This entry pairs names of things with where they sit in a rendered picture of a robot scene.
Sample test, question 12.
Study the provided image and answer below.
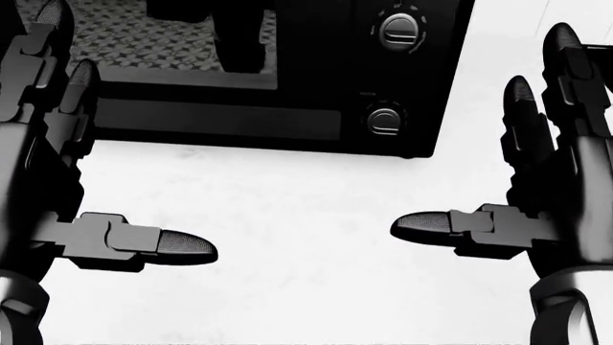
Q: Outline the large silver oven knob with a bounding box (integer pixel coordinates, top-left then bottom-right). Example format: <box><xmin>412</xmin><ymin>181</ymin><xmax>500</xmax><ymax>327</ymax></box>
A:
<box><xmin>377</xmin><ymin>12</ymin><xmax>427</xmax><ymax>47</ymax></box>

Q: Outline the small silver oven knob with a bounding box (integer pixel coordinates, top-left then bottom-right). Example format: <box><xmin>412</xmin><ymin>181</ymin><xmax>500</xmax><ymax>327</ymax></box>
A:
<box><xmin>366</xmin><ymin>106</ymin><xmax>404</xmax><ymax>136</ymax></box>

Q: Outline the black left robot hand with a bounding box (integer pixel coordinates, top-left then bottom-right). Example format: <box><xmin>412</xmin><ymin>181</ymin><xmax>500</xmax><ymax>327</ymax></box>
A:
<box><xmin>0</xmin><ymin>0</ymin><xmax>219</xmax><ymax>285</ymax></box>

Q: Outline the toaster oven glass door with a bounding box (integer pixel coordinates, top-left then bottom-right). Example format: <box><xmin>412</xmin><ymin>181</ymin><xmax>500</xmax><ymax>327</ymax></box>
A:
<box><xmin>66</xmin><ymin>0</ymin><xmax>344</xmax><ymax>141</ymax></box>

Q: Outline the black toaster oven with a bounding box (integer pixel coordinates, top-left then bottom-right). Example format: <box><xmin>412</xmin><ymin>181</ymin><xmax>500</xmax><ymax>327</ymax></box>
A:
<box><xmin>66</xmin><ymin>0</ymin><xmax>476</xmax><ymax>160</ymax></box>

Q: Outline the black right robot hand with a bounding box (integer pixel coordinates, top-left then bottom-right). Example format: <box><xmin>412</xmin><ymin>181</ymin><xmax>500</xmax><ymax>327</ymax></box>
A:
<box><xmin>390</xmin><ymin>21</ymin><xmax>613</xmax><ymax>280</ymax></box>

